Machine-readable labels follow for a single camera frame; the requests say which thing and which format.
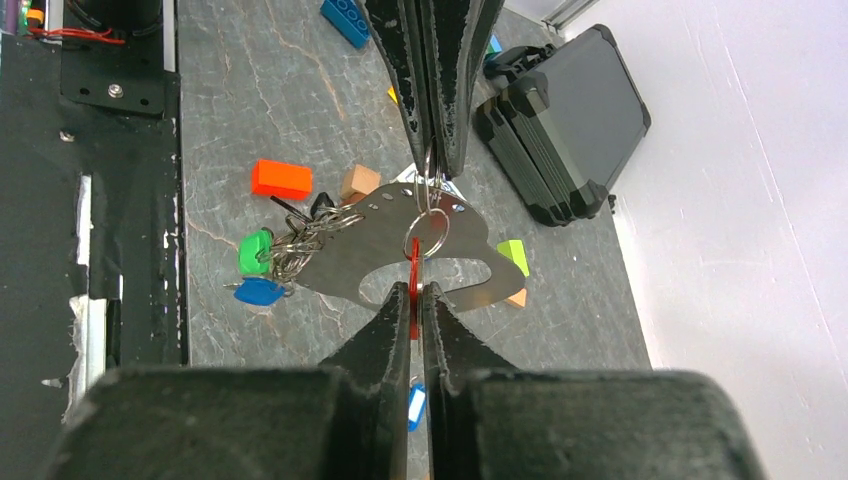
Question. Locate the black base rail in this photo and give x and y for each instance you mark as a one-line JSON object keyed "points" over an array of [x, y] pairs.
{"points": [[92, 240]]}

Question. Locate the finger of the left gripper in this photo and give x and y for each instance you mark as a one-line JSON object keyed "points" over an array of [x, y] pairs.
{"points": [[455, 38], [394, 26]]}

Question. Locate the blue key tag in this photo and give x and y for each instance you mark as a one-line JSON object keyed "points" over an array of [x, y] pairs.
{"points": [[259, 291], [416, 406]]}

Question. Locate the blue lego brick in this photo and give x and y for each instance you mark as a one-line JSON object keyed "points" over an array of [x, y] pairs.
{"points": [[346, 17]]}

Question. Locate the metal keyring plate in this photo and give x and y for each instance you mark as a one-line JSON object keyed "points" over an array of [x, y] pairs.
{"points": [[388, 222]]}

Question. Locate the red lego brick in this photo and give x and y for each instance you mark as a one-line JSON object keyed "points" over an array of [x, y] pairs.
{"points": [[288, 181]]}

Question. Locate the black key fob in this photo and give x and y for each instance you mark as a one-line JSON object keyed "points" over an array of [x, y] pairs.
{"points": [[321, 204]]}

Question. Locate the black hard case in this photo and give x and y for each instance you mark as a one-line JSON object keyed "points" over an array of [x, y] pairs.
{"points": [[563, 124]]}

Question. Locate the red key tag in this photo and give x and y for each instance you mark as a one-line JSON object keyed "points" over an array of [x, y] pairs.
{"points": [[413, 285]]}

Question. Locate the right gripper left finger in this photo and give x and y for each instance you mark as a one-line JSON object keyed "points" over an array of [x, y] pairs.
{"points": [[343, 418]]}

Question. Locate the brown wooden cylinder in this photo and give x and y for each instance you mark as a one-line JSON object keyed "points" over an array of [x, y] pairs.
{"points": [[353, 198]]}

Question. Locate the playing card box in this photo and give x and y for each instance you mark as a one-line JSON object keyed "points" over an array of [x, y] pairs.
{"points": [[408, 175]]}

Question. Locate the blue green white lego stack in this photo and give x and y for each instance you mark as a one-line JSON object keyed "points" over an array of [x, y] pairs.
{"points": [[493, 48]]}

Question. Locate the tan wooden block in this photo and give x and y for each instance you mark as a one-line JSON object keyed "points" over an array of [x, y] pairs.
{"points": [[518, 300]]}

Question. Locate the light wooden block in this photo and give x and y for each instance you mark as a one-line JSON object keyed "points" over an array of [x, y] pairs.
{"points": [[359, 180]]}

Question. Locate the green lego brick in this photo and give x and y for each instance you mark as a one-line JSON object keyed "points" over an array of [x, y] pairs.
{"points": [[514, 250]]}

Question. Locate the green key tag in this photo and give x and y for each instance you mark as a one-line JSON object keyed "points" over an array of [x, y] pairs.
{"points": [[254, 253]]}

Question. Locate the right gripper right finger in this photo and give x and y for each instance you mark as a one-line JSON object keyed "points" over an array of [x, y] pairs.
{"points": [[489, 419]]}

